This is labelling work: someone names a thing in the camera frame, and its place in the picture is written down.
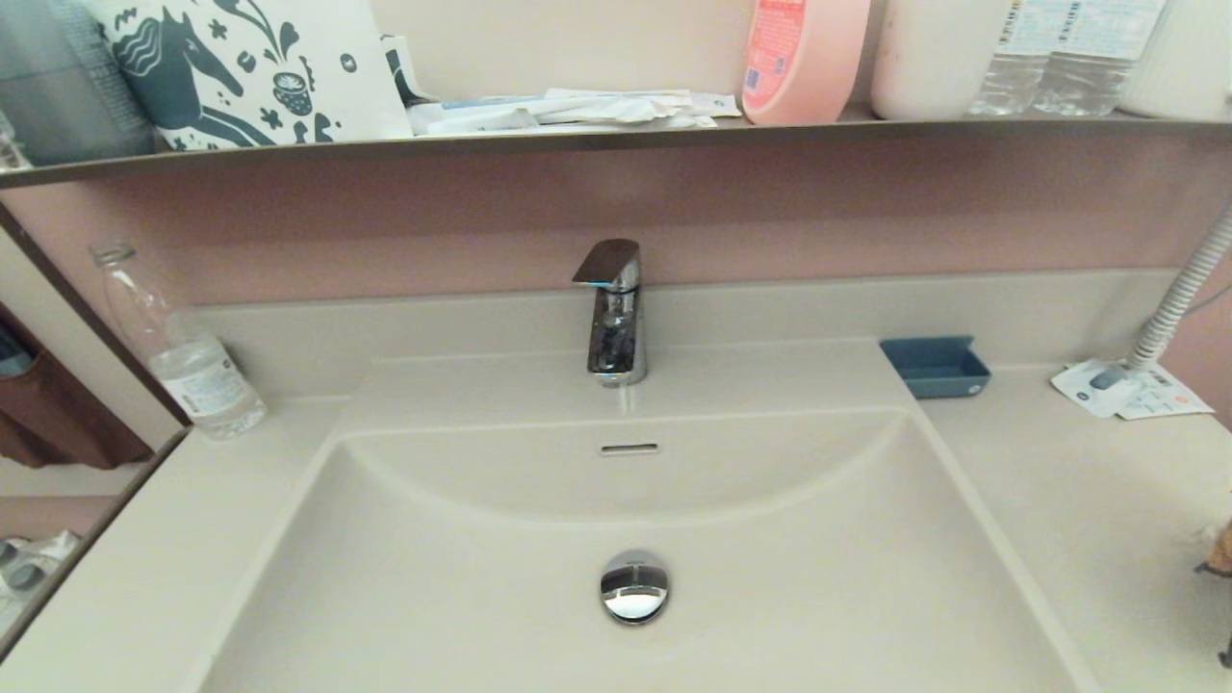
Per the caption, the white grey bundle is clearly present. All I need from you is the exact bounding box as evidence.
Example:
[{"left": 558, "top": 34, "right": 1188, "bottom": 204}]
[{"left": 0, "top": 529, "right": 83, "bottom": 636}]

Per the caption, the white corrugated hose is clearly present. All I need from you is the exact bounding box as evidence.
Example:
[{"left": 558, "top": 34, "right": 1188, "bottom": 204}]
[{"left": 1124, "top": 202, "right": 1232, "bottom": 372}]

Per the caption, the chrome faucet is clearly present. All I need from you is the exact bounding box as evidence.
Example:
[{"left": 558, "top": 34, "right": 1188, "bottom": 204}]
[{"left": 572, "top": 239, "right": 648, "bottom": 388}]

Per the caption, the white crumpled wrapper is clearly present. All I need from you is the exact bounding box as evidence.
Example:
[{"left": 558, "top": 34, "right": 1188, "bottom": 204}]
[{"left": 534, "top": 89, "right": 742, "bottom": 132}]

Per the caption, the white horse print bag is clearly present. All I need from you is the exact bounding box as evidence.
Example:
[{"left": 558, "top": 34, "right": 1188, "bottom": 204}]
[{"left": 82, "top": 0, "right": 415, "bottom": 153}]

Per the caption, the white printed paper packet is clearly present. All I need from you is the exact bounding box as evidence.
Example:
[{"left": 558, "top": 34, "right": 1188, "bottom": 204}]
[{"left": 1050, "top": 359, "right": 1216, "bottom": 421}]

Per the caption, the brown hanging towel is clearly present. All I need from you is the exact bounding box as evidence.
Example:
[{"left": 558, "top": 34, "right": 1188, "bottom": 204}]
[{"left": 0, "top": 327, "right": 155, "bottom": 471}]

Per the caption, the clear plastic water bottle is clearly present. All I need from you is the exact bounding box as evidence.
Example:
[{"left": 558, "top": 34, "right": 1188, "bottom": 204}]
[{"left": 90, "top": 243, "right": 268, "bottom": 441}]

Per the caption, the brown wall shelf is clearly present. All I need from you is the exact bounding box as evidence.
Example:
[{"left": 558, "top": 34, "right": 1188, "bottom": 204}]
[{"left": 0, "top": 106, "right": 1232, "bottom": 191}]

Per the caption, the black white sachet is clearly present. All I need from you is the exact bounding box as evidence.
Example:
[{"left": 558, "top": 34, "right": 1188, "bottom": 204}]
[{"left": 382, "top": 36, "right": 436, "bottom": 109}]

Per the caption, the orange microfibre cloth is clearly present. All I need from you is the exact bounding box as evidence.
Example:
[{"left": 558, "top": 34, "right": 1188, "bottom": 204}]
[{"left": 1195, "top": 520, "right": 1232, "bottom": 578}]

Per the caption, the chrome drain stopper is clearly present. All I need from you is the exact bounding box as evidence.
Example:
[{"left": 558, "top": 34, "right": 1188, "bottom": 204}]
[{"left": 599, "top": 550, "right": 671, "bottom": 625}]

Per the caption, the pink lotion bottle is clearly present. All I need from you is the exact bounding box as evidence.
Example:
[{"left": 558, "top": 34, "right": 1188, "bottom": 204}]
[{"left": 741, "top": 0, "right": 871, "bottom": 127}]

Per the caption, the blue soap dish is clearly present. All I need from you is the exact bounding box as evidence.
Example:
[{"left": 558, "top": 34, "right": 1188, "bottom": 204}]
[{"left": 879, "top": 336, "right": 992, "bottom": 399}]

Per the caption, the white smooth jar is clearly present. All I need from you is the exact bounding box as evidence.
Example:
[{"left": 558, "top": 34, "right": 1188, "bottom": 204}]
[{"left": 870, "top": 0, "right": 1008, "bottom": 122}]

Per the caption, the white ceramic sink basin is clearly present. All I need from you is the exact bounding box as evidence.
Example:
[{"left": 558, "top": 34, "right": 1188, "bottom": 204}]
[{"left": 197, "top": 342, "right": 1098, "bottom": 693}]

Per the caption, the white toothbrush packet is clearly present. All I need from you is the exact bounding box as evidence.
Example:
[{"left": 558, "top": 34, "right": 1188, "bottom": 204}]
[{"left": 406, "top": 94, "right": 552, "bottom": 138}]

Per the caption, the white ribbed container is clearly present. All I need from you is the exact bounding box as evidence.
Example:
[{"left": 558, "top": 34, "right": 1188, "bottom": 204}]
[{"left": 1116, "top": 0, "right": 1232, "bottom": 121}]

